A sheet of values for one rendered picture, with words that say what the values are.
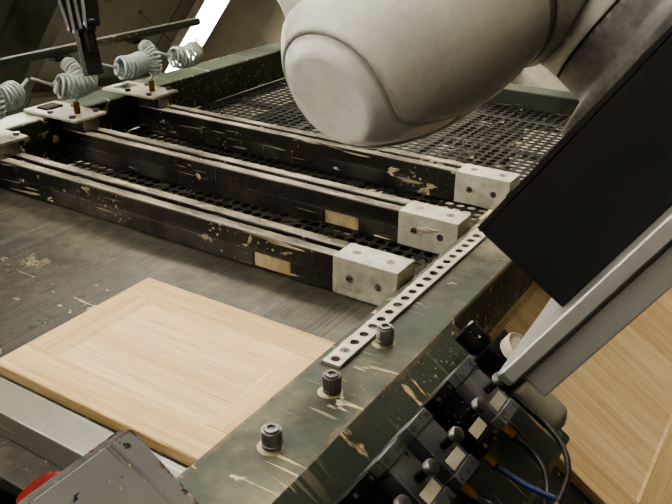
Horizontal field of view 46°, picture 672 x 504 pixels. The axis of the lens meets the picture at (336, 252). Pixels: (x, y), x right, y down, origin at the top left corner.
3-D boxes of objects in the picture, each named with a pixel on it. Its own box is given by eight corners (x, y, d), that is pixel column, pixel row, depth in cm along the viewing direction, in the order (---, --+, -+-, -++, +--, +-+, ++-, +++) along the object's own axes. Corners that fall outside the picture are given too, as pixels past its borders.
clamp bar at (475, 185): (503, 216, 167) (515, 105, 157) (106, 124, 224) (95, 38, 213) (520, 201, 175) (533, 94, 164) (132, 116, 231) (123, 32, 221)
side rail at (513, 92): (609, 141, 234) (615, 105, 229) (302, 88, 286) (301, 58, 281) (616, 134, 240) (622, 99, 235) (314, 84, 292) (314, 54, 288)
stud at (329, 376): (334, 399, 101) (334, 380, 100) (318, 393, 102) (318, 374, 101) (344, 390, 103) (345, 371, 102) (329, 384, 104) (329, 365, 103)
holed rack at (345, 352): (339, 370, 107) (339, 366, 107) (321, 363, 109) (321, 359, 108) (638, 101, 233) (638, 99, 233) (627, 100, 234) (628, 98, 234)
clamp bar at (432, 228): (451, 262, 147) (461, 139, 137) (29, 149, 204) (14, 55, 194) (472, 243, 155) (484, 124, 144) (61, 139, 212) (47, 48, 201)
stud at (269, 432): (274, 457, 91) (273, 436, 90) (257, 449, 92) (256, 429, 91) (286, 445, 93) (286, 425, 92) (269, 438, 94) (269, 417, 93)
